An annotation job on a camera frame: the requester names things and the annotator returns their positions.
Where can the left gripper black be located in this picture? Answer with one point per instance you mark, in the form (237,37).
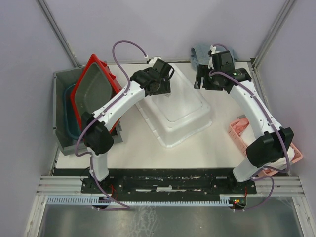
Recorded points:
(164,88)

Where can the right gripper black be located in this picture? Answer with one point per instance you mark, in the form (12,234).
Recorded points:
(203,70)

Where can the large white plastic tub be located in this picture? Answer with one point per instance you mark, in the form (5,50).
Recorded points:
(176,116)

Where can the red plastic bin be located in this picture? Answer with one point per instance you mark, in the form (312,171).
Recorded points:
(111,78)

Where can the dark grey plastic tray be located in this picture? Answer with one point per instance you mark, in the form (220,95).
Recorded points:
(93,91)

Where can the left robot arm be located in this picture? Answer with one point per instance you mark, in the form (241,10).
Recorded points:
(153,80)

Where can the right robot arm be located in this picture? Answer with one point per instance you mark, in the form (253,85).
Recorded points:
(272,140)

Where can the teal transparent container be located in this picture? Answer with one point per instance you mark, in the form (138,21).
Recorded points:
(71,124)

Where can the blue denim cloth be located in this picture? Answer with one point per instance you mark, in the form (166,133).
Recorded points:
(199,54)

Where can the white folded towel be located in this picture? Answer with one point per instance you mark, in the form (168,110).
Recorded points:
(248,138)

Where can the grey plastic storage bin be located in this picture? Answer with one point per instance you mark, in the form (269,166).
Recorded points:
(62,80)

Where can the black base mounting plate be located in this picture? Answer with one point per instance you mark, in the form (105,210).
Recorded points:
(169,184)

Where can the pink plastic basket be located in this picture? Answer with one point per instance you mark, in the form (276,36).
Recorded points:
(241,133)

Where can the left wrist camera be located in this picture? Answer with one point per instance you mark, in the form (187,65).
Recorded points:
(151,59)

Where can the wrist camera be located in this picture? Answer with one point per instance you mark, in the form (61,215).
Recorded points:
(151,59)
(215,48)

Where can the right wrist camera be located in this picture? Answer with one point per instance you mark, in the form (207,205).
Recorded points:
(215,48)

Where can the aluminium frame rail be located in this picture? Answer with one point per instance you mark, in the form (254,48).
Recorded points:
(59,185)

